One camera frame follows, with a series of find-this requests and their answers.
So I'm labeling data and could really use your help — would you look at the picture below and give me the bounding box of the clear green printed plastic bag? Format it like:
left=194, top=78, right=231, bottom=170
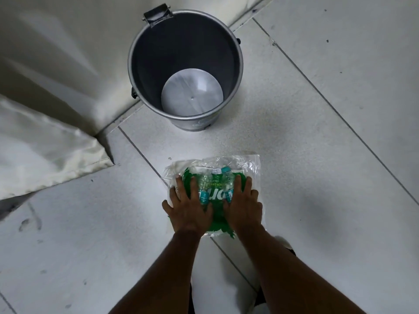
left=162, top=154, right=261, bottom=240

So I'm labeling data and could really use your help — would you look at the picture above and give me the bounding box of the person's left hand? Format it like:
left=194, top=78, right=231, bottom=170
left=162, top=175, right=215, bottom=236

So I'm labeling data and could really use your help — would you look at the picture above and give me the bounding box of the grey metal trash bin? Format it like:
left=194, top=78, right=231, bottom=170
left=127, top=4, right=245, bottom=132

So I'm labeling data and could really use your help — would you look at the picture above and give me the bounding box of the person's right hand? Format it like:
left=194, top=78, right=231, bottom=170
left=223, top=175, right=263, bottom=233

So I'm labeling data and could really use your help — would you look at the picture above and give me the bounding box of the person's left forearm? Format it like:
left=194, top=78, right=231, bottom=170
left=110, top=229, right=206, bottom=314

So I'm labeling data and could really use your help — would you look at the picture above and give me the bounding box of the person's right forearm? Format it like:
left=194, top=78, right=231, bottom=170
left=233, top=225, right=369, bottom=314

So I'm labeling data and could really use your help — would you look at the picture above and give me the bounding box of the clear plastic bottle teal label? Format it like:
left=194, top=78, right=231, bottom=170
left=196, top=173, right=213, bottom=206
left=220, top=166, right=237, bottom=203

